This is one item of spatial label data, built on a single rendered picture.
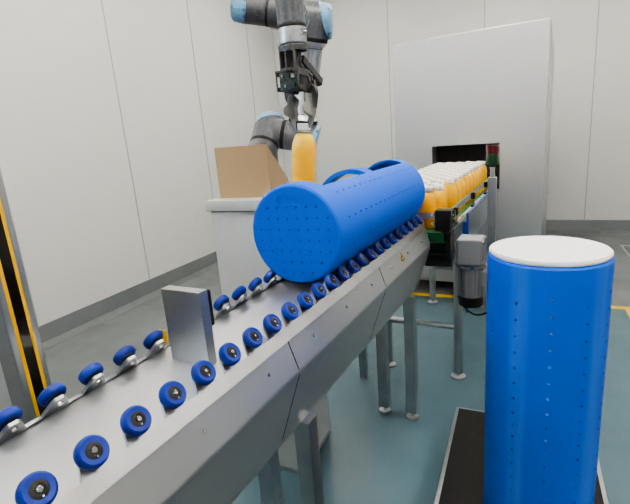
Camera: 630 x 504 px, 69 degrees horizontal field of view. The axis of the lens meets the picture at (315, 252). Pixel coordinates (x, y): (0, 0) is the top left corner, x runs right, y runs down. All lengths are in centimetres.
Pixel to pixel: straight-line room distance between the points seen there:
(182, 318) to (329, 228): 47
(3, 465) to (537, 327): 106
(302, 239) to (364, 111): 528
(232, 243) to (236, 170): 28
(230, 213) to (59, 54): 276
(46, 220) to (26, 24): 139
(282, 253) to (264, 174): 48
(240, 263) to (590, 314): 116
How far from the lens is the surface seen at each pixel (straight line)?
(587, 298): 120
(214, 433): 87
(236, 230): 174
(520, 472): 142
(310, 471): 136
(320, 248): 123
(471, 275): 217
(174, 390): 80
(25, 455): 85
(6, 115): 388
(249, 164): 173
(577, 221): 630
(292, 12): 132
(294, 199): 124
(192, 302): 91
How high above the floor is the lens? 135
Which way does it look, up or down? 14 degrees down
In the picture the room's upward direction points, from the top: 5 degrees counter-clockwise
